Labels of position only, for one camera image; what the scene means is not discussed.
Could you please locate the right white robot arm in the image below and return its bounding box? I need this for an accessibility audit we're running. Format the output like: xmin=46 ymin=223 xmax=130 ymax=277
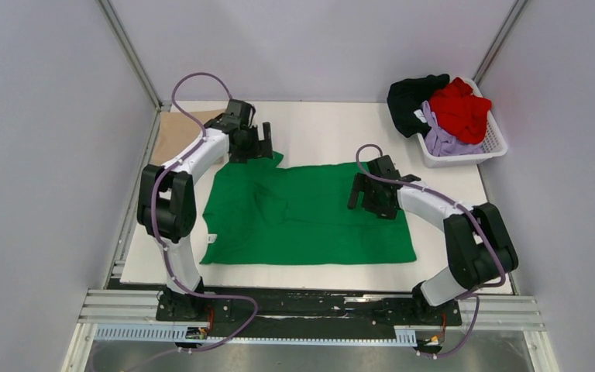
xmin=347 ymin=155 xmax=519 ymax=324

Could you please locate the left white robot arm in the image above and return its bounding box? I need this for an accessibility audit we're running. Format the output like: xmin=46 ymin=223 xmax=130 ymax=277
xmin=136 ymin=99 xmax=273 ymax=322

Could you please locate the red t shirt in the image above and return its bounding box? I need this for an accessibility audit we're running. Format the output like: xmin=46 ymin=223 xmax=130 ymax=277
xmin=428 ymin=77 xmax=492 ymax=145

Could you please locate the black t shirt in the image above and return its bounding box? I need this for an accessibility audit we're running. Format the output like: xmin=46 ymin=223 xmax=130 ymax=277
xmin=387 ymin=74 xmax=450 ymax=138

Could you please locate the white laundry basket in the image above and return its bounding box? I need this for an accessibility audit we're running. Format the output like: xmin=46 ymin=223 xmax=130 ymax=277
xmin=416 ymin=77 xmax=507 ymax=168

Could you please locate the green t shirt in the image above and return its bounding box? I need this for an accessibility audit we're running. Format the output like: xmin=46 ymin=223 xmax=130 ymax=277
xmin=201 ymin=153 xmax=417 ymax=266

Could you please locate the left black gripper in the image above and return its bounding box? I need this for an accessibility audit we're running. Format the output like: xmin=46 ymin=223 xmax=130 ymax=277
xmin=229 ymin=122 xmax=273 ymax=164

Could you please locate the aluminium frame rail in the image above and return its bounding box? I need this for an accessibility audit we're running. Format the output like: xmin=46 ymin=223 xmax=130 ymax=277
xmin=78 ymin=290 xmax=545 ymax=332

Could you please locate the lilac t shirt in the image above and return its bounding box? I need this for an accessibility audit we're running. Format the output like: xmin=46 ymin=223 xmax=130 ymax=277
xmin=421 ymin=101 xmax=483 ymax=157

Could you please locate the folded beige t shirt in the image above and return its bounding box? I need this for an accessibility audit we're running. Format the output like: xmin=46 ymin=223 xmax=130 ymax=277
xmin=150 ymin=112 xmax=201 ymax=166

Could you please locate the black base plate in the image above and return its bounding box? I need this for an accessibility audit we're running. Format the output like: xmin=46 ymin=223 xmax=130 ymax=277
xmin=179 ymin=287 xmax=462 ymax=339

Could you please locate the white slotted cable duct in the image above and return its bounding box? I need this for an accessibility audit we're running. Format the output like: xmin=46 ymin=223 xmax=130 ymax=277
xmin=94 ymin=324 xmax=418 ymax=347

